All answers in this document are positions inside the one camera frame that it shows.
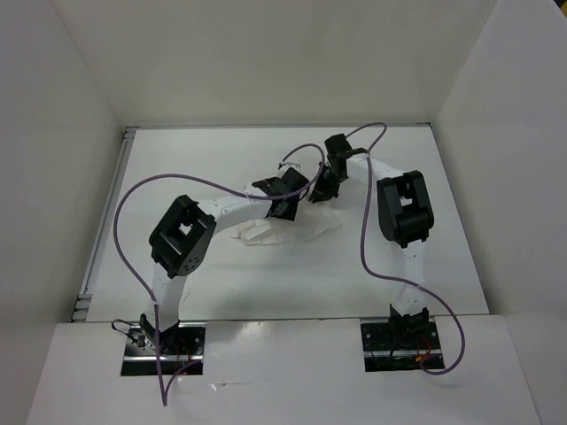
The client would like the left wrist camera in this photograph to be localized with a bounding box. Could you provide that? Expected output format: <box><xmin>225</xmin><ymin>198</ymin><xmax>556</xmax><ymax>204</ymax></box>
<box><xmin>252</xmin><ymin>164</ymin><xmax>309</xmax><ymax>200</ymax></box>

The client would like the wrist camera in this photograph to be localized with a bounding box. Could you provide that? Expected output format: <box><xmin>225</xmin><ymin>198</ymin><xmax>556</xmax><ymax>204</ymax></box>
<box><xmin>324</xmin><ymin>134</ymin><xmax>368</xmax><ymax>167</ymax></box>
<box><xmin>252</xmin><ymin>164</ymin><xmax>309</xmax><ymax>200</ymax></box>

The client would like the white pleated skirt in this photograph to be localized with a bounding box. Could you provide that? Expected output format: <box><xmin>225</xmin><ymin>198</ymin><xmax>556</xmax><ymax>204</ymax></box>
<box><xmin>230</xmin><ymin>204</ymin><xmax>342</xmax><ymax>246</ymax></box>

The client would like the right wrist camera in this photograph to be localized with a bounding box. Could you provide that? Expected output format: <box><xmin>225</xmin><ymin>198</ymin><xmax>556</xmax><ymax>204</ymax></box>
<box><xmin>324</xmin><ymin>134</ymin><xmax>368</xmax><ymax>167</ymax></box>

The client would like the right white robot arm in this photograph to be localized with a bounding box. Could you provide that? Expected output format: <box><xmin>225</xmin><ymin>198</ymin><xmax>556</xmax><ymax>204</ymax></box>
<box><xmin>309</xmin><ymin>148</ymin><xmax>434</xmax><ymax>348</ymax></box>

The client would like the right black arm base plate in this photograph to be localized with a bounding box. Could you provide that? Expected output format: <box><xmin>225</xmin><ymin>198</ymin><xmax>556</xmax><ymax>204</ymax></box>
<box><xmin>360</xmin><ymin>319</ymin><xmax>445</xmax><ymax>373</ymax></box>

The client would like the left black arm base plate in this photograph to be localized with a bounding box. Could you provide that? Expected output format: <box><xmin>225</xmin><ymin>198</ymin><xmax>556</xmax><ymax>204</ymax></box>
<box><xmin>120</xmin><ymin>321</ymin><xmax>206</xmax><ymax>377</ymax></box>

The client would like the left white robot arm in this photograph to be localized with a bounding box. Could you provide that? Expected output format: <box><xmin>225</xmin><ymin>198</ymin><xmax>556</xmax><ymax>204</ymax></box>
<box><xmin>140</xmin><ymin>195</ymin><xmax>299</xmax><ymax>354</ymax></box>

